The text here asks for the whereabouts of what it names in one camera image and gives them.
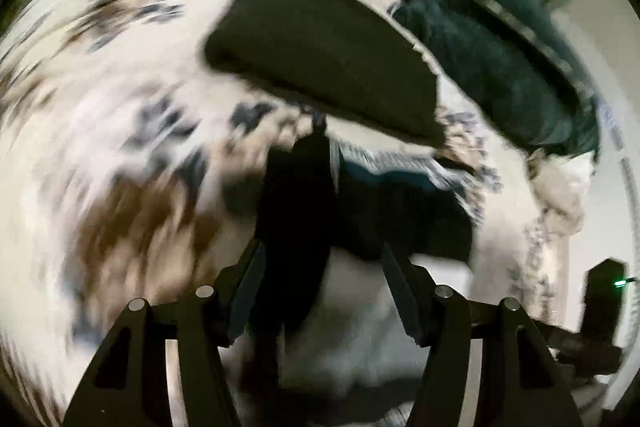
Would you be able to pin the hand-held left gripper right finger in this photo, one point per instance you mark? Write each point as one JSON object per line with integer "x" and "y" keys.
{"x": 400, "y": 289}

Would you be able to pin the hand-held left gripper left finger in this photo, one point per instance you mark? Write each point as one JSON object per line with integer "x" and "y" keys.
{"x": 246, "y": 294}

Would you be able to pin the black garment with striped waistband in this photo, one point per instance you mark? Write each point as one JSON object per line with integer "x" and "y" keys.
{"x": 350, "y": 217}

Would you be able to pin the dark green clothes pile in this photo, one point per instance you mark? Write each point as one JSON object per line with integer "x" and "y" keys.
{"x": 480, "y": 37}

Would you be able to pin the beige fuzzy cloth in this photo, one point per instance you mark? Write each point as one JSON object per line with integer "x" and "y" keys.
{"x": 557, "y": 192}

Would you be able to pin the printed floral blanket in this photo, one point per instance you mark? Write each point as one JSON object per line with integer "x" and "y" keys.
{"x": 125, "y": 117}

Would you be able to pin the folded dark cloth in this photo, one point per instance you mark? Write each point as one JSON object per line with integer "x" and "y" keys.
{"x": 320, "y": 52}

